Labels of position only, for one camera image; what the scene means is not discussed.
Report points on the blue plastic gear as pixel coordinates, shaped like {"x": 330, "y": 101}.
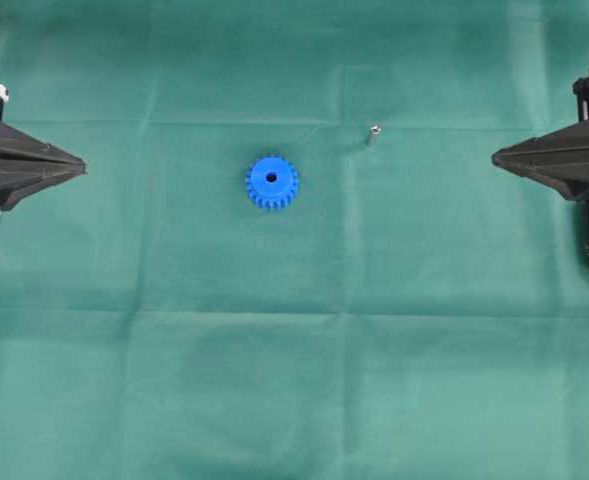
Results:
{"x": 272, "y": 183}

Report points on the green table cloth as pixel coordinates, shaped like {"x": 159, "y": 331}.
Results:
{"x": 414, "y": 313}

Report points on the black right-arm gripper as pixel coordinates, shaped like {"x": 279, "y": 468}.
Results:
{"x": 564, "y": 146}

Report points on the small silver metal shaft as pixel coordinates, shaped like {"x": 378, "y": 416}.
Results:
{"x": 373, "y": 134}

